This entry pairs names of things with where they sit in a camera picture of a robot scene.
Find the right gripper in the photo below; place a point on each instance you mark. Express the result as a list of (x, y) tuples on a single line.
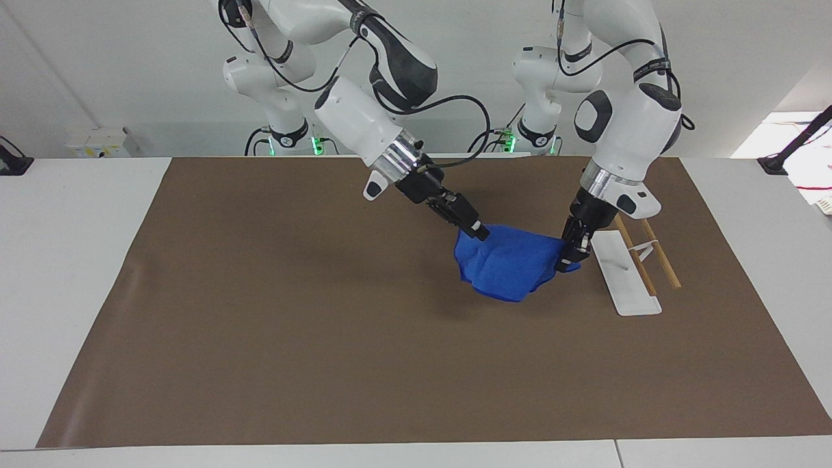
[(422, 181)]

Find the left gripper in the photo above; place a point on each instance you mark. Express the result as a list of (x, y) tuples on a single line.
[(590, 211)]

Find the blue towel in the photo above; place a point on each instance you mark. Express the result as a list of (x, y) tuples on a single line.
[(507, 263)]

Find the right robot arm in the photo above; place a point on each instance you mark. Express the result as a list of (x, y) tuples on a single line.
[(354, 117)]

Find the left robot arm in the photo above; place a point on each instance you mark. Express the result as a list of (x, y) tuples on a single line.
[(634, 130)]

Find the white rack with wooden rods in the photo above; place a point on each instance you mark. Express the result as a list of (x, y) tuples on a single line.
[(627, 279)]

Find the black stand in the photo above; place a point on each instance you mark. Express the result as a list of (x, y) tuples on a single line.
[(796, 140), (13, 162)]

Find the white wall socket box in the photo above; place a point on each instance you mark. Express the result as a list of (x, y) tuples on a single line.
[(101, 142)]

